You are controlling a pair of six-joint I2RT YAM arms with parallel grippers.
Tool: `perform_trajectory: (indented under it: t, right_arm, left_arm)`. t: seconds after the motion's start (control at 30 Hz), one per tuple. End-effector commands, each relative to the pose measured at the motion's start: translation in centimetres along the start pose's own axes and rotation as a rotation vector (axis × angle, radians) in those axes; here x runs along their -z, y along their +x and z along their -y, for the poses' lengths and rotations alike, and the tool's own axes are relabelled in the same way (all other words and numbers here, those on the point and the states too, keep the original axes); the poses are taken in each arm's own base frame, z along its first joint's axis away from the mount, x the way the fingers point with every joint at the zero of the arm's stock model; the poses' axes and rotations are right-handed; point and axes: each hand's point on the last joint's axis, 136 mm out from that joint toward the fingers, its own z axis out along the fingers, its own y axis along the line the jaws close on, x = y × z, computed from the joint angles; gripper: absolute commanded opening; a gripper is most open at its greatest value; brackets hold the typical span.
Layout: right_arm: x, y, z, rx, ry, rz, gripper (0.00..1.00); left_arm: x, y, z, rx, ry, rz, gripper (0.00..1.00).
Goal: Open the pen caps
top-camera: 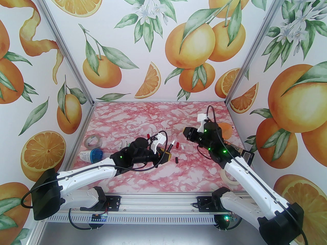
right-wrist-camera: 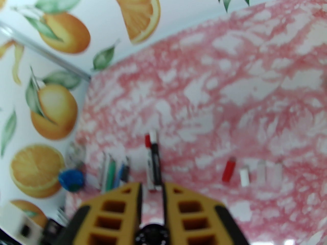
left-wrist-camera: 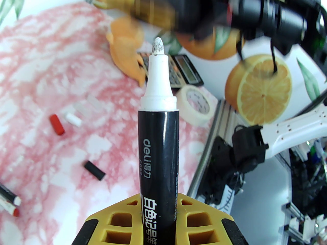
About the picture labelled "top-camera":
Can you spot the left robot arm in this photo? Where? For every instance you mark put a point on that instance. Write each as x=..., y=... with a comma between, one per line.
x=86, y=172

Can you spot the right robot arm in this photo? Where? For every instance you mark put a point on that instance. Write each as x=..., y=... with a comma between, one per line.
x=253, y=185

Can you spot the orange plush toy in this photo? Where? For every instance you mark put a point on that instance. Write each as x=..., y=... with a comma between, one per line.
x=227, y=131

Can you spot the dark desk calculator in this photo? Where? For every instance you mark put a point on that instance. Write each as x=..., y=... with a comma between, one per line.
x=242, y=153

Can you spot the beige masking tape roll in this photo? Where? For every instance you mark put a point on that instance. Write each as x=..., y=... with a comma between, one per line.
x=228, y=177

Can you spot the white bottle blue cap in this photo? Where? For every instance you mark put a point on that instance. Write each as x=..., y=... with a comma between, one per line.
x=92, y=155

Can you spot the clear tape roll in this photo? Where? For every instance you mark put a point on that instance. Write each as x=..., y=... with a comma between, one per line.
x=88, y=143

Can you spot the grey steel panel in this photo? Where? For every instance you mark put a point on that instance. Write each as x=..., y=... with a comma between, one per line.
x=153, y=235

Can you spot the small circuit board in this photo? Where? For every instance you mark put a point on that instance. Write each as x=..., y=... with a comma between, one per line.
x=98, y=218

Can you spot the black controller with green light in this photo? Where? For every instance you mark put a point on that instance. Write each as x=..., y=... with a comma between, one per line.
x=224, y=222

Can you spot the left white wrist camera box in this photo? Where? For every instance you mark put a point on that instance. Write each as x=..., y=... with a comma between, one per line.
x=159, y=139

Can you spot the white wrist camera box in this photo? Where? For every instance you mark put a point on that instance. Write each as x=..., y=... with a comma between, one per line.
x=159, y=139
x=201, y=117

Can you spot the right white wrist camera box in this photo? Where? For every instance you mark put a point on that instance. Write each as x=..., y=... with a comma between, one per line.
x=201, y=117

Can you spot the aluminium mounting rail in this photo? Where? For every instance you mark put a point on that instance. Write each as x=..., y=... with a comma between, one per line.
x=158, y=203

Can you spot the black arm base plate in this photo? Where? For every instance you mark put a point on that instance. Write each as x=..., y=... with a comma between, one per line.
x=204, y=204
x=115, y=203

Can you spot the aluminium frame post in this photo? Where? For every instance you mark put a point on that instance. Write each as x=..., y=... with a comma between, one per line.
x=61, y=42
x=258, y=42

